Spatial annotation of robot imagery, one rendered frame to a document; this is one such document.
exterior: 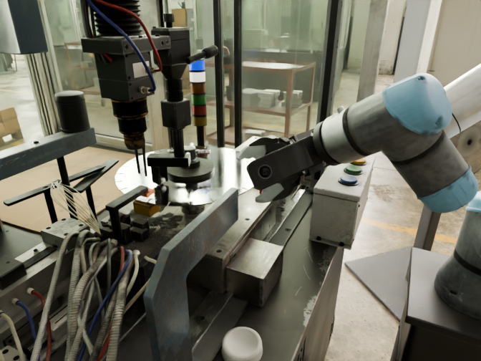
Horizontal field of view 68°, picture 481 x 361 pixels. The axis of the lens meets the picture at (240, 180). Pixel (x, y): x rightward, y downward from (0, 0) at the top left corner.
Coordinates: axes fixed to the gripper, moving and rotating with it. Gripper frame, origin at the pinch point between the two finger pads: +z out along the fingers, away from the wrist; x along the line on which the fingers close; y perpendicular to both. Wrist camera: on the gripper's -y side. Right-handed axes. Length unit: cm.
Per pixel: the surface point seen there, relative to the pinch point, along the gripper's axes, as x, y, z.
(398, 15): 195, 783, 248
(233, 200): -2.6, -7.0, -2.7
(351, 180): -10.4, 29.7, -0.9
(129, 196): 5.3, -18.8, 9.4
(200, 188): 2.1, -4.1, 10.0
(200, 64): 34.5, 20.5, 22.9
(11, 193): 25, -25, 80
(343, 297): -73, 86, 69
